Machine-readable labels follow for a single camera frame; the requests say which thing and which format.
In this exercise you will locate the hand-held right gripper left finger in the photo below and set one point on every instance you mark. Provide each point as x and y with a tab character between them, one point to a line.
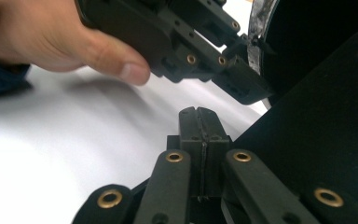
191	149

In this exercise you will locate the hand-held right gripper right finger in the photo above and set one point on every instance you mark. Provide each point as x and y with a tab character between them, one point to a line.
214	149

